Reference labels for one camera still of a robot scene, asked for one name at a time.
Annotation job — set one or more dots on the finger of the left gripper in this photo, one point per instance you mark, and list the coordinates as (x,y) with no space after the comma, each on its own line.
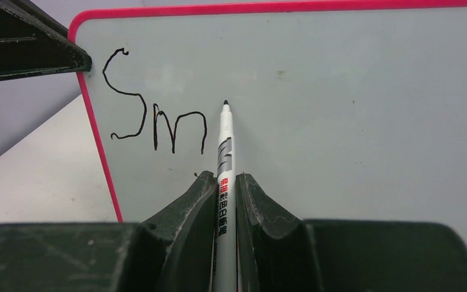
(32,44)

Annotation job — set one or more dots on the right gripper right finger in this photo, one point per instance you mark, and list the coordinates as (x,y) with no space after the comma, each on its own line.
(280,252)

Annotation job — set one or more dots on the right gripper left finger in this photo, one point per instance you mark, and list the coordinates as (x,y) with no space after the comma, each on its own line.
(170,251)

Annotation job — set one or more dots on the white whiteboard marker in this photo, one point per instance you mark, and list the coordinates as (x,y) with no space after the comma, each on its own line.
(225,262)

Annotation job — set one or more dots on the pink framed whiteboard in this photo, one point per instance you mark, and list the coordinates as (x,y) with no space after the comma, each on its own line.
(341,109)

